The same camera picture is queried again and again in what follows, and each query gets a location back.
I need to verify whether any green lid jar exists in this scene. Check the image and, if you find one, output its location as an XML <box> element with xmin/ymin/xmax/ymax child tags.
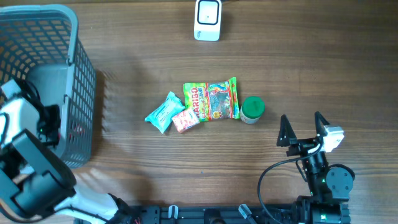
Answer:
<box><xmin>240</xmin><ymin>96</ymin><xmax>265</xmax><ymax>124</ymax></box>

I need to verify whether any grey plastic shopping basket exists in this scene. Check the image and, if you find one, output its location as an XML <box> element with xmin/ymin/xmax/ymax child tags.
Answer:
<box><xmin>1</xmin><ymin>4</ymin><xmax>96</xmax><ymax>169</ymax></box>

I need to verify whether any green Haribo gummy bag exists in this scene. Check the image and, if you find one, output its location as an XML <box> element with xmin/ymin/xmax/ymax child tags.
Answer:
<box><xmin>183</xmin><ymin>77</ymin><xmax>240</xmax><ymax>122</ymax></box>

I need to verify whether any teal tissue packet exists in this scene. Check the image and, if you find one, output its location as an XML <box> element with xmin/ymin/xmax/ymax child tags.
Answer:
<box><xmin>144</xmin><ymin>91</ymin><xmax>185</xmax><ymax>134</ymax></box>

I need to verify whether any white barcode scanner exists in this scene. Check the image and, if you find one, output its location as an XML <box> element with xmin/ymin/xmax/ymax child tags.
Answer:
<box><xmin>193</xmin><ymin>0</ymin><xmax>222</xmax><ymax>42</ymax></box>

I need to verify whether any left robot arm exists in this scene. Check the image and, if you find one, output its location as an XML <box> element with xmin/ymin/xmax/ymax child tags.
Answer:
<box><xmin>1</xmin><ymin>79</ymin><xmax>141</xmax><ymax>223</ymax></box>

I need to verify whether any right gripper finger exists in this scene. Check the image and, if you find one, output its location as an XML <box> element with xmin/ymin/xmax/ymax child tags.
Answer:
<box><xmin>314</xmin><ymin>111</ymin><xmax>330</xmax><ymax>136</ymax></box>
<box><xmin>276</xmin><ymin>114</ymin><xmax>297</xmax><ymax>147</ymax></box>

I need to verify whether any small red candy packet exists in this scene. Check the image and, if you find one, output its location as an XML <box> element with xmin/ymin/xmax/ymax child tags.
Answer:
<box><xmin>172</xmin><ymin>109</ymin><xmax>200</xmax><ymax>133</ymax></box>

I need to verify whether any black mounting rail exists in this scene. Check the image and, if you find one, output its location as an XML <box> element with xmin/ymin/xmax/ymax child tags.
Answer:
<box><xmin>74</xmin><ymin>203</ymin><xmax>351</xmax><ymax>224</ymax></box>

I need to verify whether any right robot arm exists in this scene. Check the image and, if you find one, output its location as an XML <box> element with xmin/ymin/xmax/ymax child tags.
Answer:
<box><xmin>277</xmin><ymin>112</ymin><xmax>355</xmax><ymax>223</ymax></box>

